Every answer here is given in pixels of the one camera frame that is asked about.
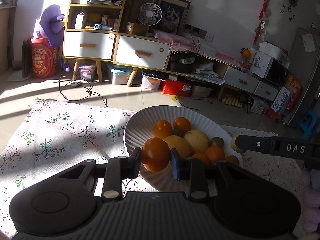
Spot right hand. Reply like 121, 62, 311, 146
301, 170, 319, 233

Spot red storage box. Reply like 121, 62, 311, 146
161, 80, 191, 97

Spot silver refrigerator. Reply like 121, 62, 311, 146
283, 28, 319, 127

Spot framed cat picture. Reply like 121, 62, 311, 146
154, 0, 191, 35

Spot red round drum container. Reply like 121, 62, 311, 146
30, 38, 60, 79

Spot amber cherry tomato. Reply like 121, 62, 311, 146
225, 155, 240, 166

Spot low white tv cabinet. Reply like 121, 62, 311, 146
166, 49, 279, 102

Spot white desk fan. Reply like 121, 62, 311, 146
137, 3, 162, 26

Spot floral white tablecloth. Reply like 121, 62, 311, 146
1, 100, 302, 237

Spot white drawer cabinet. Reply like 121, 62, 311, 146
63, 0, 170, 82

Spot tangerine with stem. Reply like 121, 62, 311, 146
192, 153, 211, 165

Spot sunlit orange tomato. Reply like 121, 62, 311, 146
141, 138, 170, 172

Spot blue plastic stool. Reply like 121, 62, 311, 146
300, 109, 319, 139

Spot brown longan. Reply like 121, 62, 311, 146
231, 137, 245, 154

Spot white ribbed plate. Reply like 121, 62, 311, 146
124, 105, 244, 194

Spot black microwave oven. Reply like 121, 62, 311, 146
264, 58, 289, 87

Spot orange tomato front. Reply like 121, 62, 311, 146
173, 117, 191, 133

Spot large yellow passion fruit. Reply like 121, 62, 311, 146
183, 129, 209, 153

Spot large orange passion fruit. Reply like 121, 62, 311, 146
164, 135, 193, 158

